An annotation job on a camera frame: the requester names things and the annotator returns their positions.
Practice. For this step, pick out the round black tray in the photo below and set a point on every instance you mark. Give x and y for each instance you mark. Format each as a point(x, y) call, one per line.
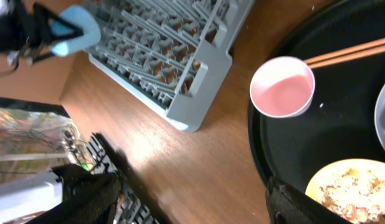
point(339, 124)

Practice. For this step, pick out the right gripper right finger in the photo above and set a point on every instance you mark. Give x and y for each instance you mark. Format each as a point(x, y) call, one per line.
point(287, 205)

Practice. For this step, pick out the wooden chopstick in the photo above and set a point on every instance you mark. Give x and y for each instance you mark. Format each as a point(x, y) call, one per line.
point(349, 57)
point(349, 50)

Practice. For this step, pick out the blue plastic cup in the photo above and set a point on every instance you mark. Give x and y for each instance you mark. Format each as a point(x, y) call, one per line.
point(79, 19)

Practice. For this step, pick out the grey dishwasher rack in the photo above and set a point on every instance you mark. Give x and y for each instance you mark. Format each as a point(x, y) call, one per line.
point(173, 55)

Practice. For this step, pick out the yellow bowl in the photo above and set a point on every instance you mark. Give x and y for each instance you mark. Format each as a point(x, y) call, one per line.
point(324, 174)

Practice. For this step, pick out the food scraps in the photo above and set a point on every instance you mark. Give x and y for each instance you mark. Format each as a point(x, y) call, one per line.
point(358, 196)

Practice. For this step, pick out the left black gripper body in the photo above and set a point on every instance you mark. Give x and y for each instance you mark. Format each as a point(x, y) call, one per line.
point(16, 26)

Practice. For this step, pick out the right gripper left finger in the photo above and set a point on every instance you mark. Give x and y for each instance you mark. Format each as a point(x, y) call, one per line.
point(87, 198)

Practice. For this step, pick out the pink plastic cup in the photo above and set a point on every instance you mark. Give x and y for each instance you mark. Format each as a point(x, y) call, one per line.
point(282, 87)

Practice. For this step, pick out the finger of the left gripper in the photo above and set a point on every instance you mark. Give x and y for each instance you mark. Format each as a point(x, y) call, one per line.
point(49, 28)

